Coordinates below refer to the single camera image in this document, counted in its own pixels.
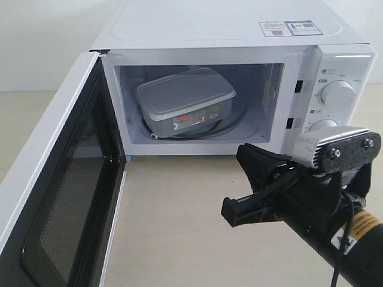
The white lower timer knob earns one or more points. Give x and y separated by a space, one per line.
323 124

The glass microwave turntable plate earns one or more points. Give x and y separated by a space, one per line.
245 110

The white plastic lidded container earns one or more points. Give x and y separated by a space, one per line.
177 103

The white microwave door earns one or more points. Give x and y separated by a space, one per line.
60 198

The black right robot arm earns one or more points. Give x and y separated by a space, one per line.
359 260

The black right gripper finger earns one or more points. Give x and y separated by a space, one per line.
262 167
258 207

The white Midea microwave oven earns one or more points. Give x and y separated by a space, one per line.
278 55

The white upper power knob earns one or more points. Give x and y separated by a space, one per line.
338 94

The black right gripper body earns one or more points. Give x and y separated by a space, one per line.
310 203

